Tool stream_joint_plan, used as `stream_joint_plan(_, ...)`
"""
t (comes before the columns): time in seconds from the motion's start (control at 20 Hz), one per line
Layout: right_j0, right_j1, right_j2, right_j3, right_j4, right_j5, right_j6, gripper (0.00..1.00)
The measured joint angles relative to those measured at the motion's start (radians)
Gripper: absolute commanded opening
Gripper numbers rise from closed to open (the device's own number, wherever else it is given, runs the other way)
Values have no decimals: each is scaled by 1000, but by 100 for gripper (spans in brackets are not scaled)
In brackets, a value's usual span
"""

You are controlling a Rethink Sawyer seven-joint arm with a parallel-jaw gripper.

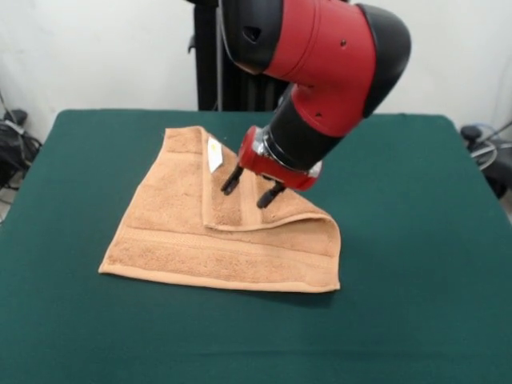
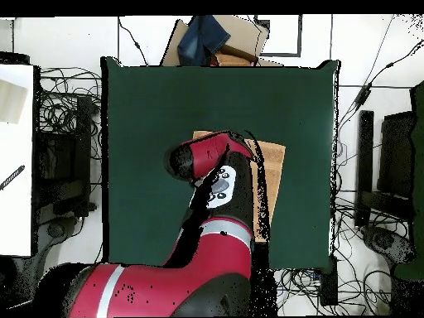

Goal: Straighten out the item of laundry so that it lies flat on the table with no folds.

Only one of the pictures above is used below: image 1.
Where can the tan terry towel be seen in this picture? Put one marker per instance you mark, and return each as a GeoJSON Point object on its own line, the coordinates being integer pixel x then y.
{"type": "Point", "coordinates": [168, 240]}

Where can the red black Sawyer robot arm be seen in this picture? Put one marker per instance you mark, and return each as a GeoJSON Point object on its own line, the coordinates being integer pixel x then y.
{"type": "Point", "coordinates": [320, 80]}

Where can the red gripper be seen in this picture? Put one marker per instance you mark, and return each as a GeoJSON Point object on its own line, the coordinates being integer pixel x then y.
{"type": "Point", "coordinates": [272, 170]}

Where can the dark green table cloth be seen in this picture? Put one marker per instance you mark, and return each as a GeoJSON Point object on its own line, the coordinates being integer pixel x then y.
{"type": "Point", "coordinates": [400, 260]}

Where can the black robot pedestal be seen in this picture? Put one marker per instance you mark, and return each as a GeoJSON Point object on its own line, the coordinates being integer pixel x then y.
{"type": "Point", "coordinates": [208, 60]}

